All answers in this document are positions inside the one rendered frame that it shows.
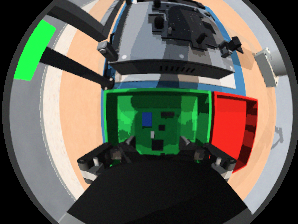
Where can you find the green open tray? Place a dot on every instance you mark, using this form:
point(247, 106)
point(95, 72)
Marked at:
point(119, 104)

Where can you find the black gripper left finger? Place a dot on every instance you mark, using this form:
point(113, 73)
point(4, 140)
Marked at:
point(93, 163)

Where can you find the green circuit board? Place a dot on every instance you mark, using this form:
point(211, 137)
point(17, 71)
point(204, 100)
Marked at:
point(157, 130)

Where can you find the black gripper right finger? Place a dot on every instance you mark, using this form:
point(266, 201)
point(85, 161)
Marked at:
point(221, 161)

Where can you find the red bin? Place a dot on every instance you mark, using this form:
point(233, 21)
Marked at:
point(234, 119)

